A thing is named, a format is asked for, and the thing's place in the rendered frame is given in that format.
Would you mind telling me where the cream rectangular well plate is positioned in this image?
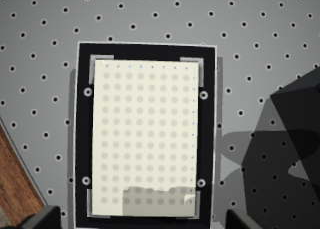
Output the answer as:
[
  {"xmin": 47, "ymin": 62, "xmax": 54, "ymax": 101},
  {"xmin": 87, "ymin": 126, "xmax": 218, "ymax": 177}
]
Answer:
[{"xmin": 92, "ymin": 60, "xmax": 198, "ymax": 217}]

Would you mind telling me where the black rectangular frame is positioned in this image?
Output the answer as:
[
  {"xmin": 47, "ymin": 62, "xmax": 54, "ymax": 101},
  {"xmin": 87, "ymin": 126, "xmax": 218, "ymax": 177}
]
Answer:
[{"xmin": 73, "ymin": 41, "xmax": 217, "ymax": 229}]

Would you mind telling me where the grey flat base plate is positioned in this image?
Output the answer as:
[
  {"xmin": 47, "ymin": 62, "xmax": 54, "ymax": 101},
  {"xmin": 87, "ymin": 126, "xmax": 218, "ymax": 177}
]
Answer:
[{"xmin": 0, "ymin": 0, "xmax": 320, "ymax": 229}]

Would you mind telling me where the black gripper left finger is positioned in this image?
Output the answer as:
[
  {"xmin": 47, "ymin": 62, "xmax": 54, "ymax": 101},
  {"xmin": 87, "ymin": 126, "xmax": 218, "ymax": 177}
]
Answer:
[{"xmin": 0, "ymin": 205, "xmax": 61, "ymax": 229}]

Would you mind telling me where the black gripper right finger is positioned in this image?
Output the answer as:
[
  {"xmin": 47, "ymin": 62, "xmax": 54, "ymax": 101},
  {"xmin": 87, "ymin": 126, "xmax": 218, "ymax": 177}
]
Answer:
[{"xmin": 225, "ymin": 209, "xmax": 268, "ymax": 229}]

